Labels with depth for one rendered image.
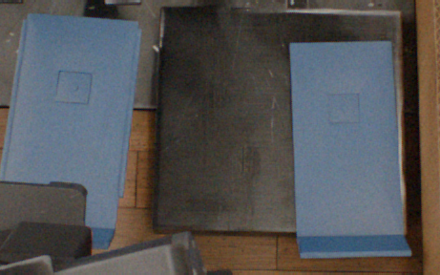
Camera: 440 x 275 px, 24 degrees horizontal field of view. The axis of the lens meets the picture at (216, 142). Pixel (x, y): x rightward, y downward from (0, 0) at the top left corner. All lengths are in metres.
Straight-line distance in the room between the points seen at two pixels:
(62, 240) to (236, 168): 0.25
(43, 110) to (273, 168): 0.16
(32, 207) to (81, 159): 0.13
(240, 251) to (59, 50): 0.18
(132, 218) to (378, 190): 0.17
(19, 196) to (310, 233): 0.25
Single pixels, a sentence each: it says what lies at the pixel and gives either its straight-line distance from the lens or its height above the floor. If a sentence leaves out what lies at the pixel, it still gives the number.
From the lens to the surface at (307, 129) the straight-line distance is 0.72.
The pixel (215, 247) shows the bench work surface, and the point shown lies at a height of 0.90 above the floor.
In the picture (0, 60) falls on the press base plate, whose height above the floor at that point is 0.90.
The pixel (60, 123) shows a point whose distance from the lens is 0.65.
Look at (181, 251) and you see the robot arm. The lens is 0.39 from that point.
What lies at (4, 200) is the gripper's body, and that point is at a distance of 0.51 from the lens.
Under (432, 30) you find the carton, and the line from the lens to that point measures 0.70.
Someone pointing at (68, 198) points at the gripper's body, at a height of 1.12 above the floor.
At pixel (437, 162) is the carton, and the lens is 0.68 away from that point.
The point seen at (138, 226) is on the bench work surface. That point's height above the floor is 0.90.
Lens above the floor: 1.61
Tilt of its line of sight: 75 degrees down
